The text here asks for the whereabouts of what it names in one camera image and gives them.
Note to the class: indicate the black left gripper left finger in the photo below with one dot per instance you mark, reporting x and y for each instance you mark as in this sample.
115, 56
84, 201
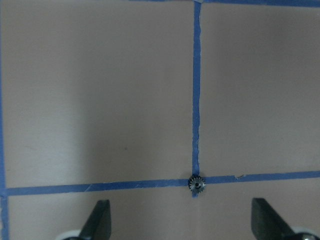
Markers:
98, 225

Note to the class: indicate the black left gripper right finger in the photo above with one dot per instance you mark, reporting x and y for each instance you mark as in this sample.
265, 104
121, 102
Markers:
267, 224

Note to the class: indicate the small black bevel gear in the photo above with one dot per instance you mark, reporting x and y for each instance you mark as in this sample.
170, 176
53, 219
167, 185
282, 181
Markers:
196, 184

